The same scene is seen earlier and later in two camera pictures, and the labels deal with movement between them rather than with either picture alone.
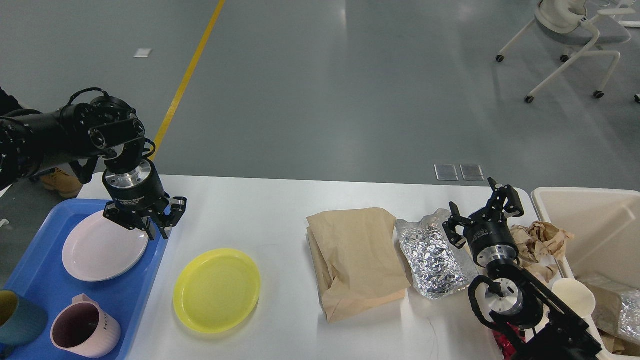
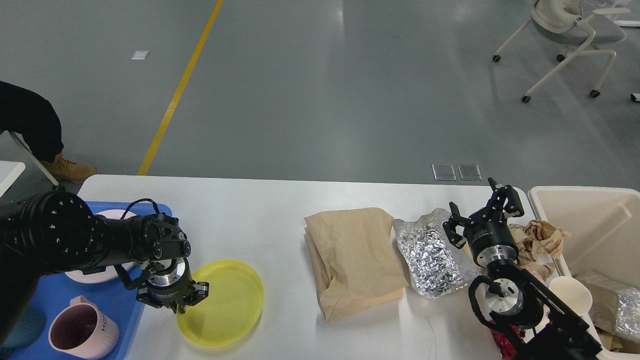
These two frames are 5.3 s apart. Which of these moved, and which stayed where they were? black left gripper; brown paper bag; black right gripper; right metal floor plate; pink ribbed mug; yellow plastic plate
Moved: black left gripper; yellow plastic plate
Stayed: right metal floor plate; pink ribbed mug; black right gripper; brown paper bag
